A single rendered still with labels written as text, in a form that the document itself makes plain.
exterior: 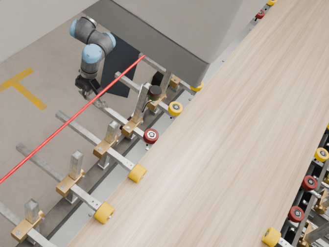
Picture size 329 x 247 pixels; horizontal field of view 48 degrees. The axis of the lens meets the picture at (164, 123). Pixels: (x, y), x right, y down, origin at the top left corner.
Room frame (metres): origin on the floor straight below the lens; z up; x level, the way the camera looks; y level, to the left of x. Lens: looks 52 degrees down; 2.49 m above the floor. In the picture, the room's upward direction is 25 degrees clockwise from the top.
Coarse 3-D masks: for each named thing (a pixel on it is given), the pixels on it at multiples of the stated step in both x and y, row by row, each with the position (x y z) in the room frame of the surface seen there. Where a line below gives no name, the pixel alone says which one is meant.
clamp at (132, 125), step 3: (141, 117) 1.22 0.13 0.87; (129, 120) 1.17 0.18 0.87; (141, 120) 1.20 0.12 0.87; (126, 123) 1.14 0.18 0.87; (129, 123) 1.15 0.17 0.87; (132, 123) 1.16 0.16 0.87; (135, 123) 1.16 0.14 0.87; (138, 123) 1.17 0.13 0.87; (123, 126) 1.12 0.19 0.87; (126, 126) 1.12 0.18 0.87; (129, 126) 1.13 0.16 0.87; (132, 126) 1.14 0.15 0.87; (135, 126) 1.15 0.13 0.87; (138, 126) 1.19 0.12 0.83; (123, 129) 1.10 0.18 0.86; (129, 129) 1.11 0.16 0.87; (132, 129) 1.12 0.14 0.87; (123, 132) 1.10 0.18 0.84; (126, 132) 1.10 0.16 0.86; (129, 132) 1.10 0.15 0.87; (126, 135) 1.10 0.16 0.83; (129, 135) 1.10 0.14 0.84
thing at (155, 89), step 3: (153, 87) 1.18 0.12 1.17; (156, 87) 1.19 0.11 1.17; (159, 87) 1.20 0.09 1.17; (153, 90) 1.17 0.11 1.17; (156, 90) 1.17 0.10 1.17; (159, 90) 1.18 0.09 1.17; (153, 93) 1.15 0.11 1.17; (156, 93) 1.16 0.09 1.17; (159, 93) 1.17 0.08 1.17; (147, 96) 1.17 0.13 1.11; (147, 102) 1.18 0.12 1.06; (144, 108) 1.18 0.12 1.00
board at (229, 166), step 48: (288, 0) 2.92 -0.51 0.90; (240, 48) 2.09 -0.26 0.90; (288, 48) 2.32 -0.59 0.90; (240, 96) 1.66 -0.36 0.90; (288, 96) 1.85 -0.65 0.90; (192, 144) 1.18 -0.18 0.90; (240, 144) 1.31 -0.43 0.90; (288, 144) 1.47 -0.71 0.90; (144, 192) 0.80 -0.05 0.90; (192, 192) 0.91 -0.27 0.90; (240, 192) 1.03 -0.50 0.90; (288, 192) 1.15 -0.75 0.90; (96, 240) 0.51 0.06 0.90; (144, 240) 0.59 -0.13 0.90; (192, 240) 0.69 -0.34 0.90; (240, 240) 0.78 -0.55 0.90
